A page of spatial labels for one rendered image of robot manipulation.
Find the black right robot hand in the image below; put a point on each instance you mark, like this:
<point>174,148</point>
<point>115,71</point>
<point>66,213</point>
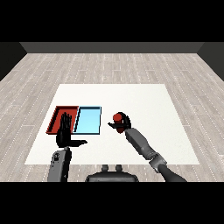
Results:
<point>126,122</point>

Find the small red can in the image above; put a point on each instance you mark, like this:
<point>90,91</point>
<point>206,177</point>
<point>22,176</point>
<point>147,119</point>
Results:
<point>118,119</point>

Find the light blue shallow open box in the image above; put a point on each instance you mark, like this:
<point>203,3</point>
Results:
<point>88,120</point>

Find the dark grey robot body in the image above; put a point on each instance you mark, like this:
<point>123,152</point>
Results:
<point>112,176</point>

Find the red shallow open box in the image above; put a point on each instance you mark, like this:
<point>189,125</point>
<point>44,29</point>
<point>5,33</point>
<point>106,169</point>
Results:
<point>57,119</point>

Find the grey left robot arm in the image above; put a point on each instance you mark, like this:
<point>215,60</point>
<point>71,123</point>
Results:
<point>59,165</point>

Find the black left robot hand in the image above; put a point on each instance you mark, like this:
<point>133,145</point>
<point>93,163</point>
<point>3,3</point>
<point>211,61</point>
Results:
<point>64,136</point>

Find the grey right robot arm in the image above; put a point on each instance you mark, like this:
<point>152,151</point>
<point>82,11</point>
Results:
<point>148,154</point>

